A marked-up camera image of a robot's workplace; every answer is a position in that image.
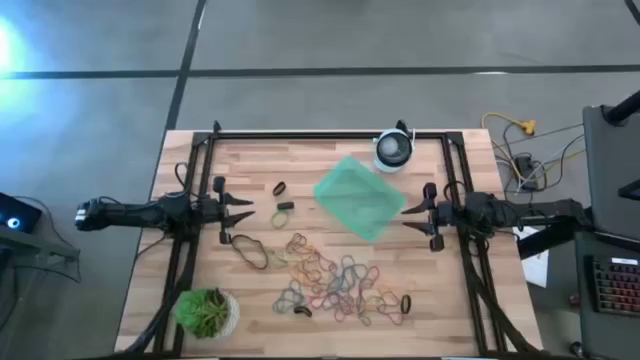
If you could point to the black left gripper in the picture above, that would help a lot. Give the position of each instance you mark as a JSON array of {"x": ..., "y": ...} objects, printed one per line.
[{"x": 220, "y": 235}]

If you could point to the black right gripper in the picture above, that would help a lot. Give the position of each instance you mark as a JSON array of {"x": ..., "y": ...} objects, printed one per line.
[{"x": 436, "y": 242}]

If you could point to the black wide rubber band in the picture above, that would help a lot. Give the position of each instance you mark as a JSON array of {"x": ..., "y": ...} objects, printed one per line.
[
  {"x": 275, "y": 191},
  {"x": 302, "y": 311},
  {"x": 402, "y": 304},
  {"x": 285, "y": 205}
]

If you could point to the large dark brown rubber band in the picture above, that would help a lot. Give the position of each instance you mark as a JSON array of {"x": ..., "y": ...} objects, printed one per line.
[{"x": 266, "y": 260}]

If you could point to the orange rubber band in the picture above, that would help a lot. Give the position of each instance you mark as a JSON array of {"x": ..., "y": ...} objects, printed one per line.
[{"x": 290, "y": 244}]

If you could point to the yellow rubber band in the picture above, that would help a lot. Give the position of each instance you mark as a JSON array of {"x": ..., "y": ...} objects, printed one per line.
[
  {"x": 305, "y": 274},
  {"x": 367, "y": 322}
]

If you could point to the red rubber band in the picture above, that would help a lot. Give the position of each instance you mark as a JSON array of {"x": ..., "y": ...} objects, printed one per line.
[
  {"x": 397, "y": 316},
  {"x": 320, "y": 302}
]

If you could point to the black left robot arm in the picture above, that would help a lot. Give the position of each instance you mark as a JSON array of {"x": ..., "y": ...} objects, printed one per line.
[{"x": 130, "y": 214}]

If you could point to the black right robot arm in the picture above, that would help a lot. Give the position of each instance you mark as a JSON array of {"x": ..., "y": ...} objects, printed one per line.
[{"x": 500, "y": 210}]

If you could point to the green translucent plastic bin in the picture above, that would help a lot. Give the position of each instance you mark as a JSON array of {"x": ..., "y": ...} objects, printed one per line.
[{"x": 357, "y": 200}]

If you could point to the white cup with black inside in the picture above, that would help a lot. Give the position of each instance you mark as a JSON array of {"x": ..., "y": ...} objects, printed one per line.
[{"x": 382, "y": 162}]

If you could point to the white ball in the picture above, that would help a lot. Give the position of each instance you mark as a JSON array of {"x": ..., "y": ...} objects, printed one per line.
[{"x": 389, "y": 146}]

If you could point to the green plant in white pot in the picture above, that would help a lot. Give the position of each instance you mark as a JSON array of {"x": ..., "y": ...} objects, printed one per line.
[{"x": 200, "y": 312}]

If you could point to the black power strip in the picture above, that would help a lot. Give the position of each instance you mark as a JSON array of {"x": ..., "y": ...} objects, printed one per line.
[{"x": 526, "y": 167}]

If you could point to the white paper sheet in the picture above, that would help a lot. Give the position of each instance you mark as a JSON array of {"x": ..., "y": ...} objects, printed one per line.
[{"x": 537, "y": 267}]

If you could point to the small red object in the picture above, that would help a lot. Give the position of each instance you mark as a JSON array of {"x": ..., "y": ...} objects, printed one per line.
[{"x": 575, "y": 300}]

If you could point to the dark grey workstation desk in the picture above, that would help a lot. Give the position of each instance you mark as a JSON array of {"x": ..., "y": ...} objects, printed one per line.
[{"x": 610, "y": 165}]

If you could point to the black backlit keyboard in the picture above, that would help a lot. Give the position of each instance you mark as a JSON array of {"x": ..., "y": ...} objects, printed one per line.
[{"x": 617, "y": 287}]

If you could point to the black device with blue light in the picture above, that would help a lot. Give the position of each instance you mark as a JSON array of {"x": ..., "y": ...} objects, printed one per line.
[{"x": 25, "y": 212}]

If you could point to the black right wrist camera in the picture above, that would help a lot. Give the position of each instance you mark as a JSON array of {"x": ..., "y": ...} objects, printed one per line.
[{"x": 450, "y": 214}]

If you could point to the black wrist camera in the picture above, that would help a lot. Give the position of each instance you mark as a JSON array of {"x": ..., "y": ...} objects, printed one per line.
[
  {"x": 450, "y": 214},
  {"x": 207, "y": 210}
]

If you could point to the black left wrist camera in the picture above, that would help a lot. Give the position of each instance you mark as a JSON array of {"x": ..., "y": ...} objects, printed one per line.
[{"x": 207, "y": 210}]

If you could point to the black metal rig frame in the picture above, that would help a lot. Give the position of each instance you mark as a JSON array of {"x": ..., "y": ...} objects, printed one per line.
[{"x": 325, "y": 135}]

